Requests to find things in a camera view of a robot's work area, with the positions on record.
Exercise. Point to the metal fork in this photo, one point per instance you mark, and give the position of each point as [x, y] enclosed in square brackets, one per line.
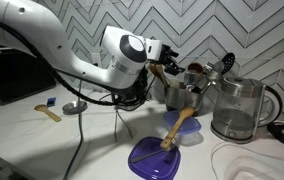
[147, 156]

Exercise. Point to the glass and steel electric kettle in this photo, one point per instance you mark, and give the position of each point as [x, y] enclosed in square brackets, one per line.
[238, 110]

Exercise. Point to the steel utensil holder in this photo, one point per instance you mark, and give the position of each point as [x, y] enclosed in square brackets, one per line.
[182, 98]

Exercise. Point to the black drip coffee maker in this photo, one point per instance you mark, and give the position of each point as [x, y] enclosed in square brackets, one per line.
[128, 106]

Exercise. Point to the metallic cooking spoon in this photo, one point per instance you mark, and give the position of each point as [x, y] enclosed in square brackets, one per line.
[212, 77]

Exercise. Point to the clear plastic container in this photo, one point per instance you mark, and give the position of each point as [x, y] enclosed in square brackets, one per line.
[258, 168]

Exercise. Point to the clear container with blue lid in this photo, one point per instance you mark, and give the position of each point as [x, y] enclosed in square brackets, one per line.
[190, 128]

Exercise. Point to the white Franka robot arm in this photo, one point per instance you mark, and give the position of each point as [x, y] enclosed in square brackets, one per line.
[48, 43]

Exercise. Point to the steel ladle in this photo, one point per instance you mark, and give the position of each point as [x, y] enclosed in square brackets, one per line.
[213, 65]

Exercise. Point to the brown round-headed utensil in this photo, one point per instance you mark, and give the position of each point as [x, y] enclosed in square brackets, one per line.
[195, 67]

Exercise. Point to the wooden turner in holder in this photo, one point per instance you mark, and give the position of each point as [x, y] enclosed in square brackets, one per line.
[160, 75]

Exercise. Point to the wooden flat spatula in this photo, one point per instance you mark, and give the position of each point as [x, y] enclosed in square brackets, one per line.
[53, 116]

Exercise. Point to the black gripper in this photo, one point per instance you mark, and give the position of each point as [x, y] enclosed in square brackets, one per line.
[166, 56]

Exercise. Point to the white wall outlet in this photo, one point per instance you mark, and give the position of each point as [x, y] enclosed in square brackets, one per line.
[96, 59]

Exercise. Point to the small round steel plate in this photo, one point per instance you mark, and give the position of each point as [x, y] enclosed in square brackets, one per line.
[74, 107]

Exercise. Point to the wooden spatula with slanted blade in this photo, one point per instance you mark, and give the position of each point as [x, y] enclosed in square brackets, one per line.
[178, 123]

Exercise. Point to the steel measuring cup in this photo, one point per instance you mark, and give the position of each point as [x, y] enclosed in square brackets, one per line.
[190, 79]

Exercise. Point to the small blue object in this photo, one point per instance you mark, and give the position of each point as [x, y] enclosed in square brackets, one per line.
[51, 101]

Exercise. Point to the black countertop appliance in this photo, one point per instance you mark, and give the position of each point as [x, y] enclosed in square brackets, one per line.
[12, 76]

